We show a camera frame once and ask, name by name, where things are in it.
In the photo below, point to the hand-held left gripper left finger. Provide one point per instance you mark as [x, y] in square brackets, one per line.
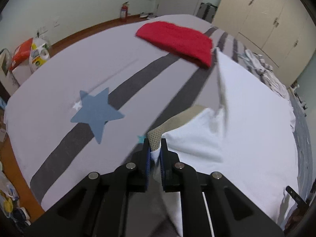
[147, 163]

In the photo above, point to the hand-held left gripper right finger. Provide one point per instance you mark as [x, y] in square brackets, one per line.
[162, 167]

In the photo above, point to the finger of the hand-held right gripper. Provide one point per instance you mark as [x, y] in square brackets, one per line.
[295, 194]

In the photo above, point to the white polo shirt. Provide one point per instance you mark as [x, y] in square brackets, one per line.
[246, 128]

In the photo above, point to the white garment with striped trim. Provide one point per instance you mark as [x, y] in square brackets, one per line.
[271, 79]

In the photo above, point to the bed with striped star sheet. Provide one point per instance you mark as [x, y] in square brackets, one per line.
[61, 79]

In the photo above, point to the red folded garment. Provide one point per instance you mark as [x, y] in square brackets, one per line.
[177, 39]

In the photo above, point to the clear plastic bag yellow items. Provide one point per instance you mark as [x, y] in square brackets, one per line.
[7, 197]

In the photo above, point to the red fire extinguisher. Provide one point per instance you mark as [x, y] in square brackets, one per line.
[123, 12]

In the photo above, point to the white box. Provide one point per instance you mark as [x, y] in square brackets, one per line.
[22, 74]

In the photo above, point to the white side table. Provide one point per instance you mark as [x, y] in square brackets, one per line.
[12, 85]

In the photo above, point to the grey ribbed suitcase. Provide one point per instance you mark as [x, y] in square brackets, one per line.
[207, 11]

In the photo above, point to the orange package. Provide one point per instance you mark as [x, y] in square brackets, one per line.
[21, 51]

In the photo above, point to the cream wardrobe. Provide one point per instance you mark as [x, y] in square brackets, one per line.
[259, 17]

